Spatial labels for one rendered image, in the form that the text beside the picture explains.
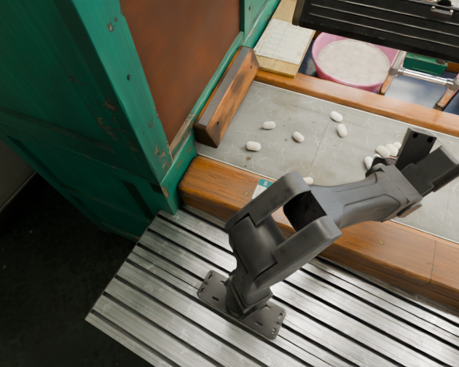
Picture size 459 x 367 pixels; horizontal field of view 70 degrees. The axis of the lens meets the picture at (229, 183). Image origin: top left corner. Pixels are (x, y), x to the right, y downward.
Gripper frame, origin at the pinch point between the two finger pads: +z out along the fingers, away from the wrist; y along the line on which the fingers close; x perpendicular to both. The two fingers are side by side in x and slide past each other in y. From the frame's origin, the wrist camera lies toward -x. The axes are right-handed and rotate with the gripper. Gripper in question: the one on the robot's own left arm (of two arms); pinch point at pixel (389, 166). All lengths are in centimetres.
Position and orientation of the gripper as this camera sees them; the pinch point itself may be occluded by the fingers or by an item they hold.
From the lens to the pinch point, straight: 82.1
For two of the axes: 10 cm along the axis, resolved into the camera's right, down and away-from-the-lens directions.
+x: -2.2, 8.9, 4.0
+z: 3.2, -3.2, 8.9
